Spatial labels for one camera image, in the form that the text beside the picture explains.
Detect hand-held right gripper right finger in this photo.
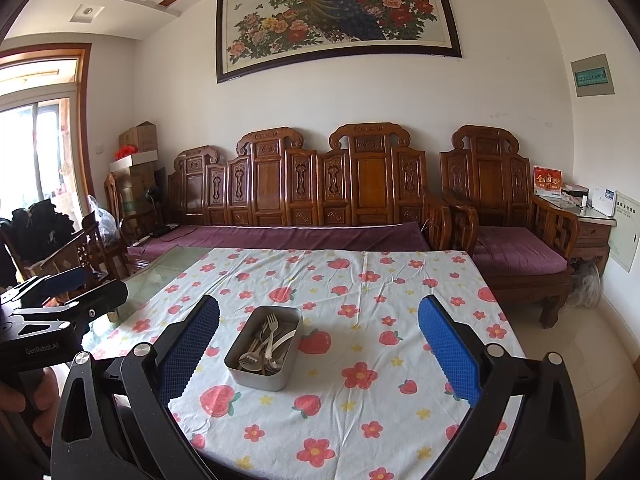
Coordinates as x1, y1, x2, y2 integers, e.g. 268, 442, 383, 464
417, 294, 586, 480

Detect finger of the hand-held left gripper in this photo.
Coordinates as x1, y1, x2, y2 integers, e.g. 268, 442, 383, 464
12, 279, 130, 334
0, 266, 107, 307

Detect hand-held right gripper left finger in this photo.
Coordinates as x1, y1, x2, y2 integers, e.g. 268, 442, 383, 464
50, 294, 221, 480

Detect rectangular metal tray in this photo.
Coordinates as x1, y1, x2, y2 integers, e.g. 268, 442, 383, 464
224, 305, 304, 392

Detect grey fork with holed handle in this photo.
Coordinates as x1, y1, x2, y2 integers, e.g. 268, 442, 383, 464
264, 314, 282, 361

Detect large cream plastic spoon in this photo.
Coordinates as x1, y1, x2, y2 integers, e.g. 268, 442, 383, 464
270, 329, 300, 353

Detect person's left hand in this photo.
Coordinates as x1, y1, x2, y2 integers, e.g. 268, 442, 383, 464
0, 366, 65, 443

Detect carved dark wooden chair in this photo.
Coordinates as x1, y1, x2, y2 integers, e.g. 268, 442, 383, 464
30, 212, 131, 281

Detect black clothes pile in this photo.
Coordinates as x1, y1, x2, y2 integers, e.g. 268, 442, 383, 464
10, 199, 76, 266

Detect clear plastic bag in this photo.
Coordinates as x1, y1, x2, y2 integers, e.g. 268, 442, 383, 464
87, 195, 121, 243

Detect slatted wooden chair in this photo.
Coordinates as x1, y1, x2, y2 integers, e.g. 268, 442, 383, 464
104, 172, 156, 236

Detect stacked cardboard boxes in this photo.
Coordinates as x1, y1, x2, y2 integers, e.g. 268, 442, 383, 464
120, 165, 168, 221

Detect small black fan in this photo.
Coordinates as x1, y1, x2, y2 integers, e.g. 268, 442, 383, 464
145, 185, 173, 238

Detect floral strawberry tablecloth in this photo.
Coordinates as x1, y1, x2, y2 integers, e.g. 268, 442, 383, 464
82, 247, 526, 480

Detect purple armchair cushion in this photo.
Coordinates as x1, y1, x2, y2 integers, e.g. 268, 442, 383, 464
472, 225, 568, 277

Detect white flat box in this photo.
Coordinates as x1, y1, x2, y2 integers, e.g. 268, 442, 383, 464
110, 152, 161, 175

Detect wood-framed sliding glass door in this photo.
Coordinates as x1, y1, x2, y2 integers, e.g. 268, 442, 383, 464
0, 42, 96, 226

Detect grey plastic bag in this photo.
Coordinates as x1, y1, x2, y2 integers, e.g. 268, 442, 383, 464
567, 260, 601, 308

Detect purple bench cushion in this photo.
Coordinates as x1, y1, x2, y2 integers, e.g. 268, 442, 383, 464
127, 221, 432, 261

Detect brown cardboard box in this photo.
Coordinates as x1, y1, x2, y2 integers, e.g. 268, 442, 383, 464
119, 121, 160, 153

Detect carved wooden armchair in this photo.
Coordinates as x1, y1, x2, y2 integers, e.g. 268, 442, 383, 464
439, 125, 583, 329

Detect carved wooden sofa bench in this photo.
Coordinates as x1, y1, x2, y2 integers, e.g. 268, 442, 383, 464
167, 121, 453, 228

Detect wooden side table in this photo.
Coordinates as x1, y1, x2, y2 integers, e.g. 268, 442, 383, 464
570, 205, 618, 266

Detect red card on cabinet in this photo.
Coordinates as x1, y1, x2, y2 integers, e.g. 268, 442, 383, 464
532, 166, 563, 196

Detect white box on side table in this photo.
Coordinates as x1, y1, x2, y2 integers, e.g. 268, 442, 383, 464
560, 185, 591, 206

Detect white desk device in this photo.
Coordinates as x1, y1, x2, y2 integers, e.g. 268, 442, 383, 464
590, 186, 618, 217

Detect square ceiling light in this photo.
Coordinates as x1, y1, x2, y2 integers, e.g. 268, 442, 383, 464
70, 4, 105, 23

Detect framed peacock painting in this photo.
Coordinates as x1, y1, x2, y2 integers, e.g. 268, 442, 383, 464
216, 0, 463, 84

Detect white wall panel door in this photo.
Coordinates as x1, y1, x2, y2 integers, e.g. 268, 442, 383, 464
610, 190, 640, 273

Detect grey wall box green label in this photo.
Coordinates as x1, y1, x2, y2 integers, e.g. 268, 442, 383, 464
571, 53, 616, 97

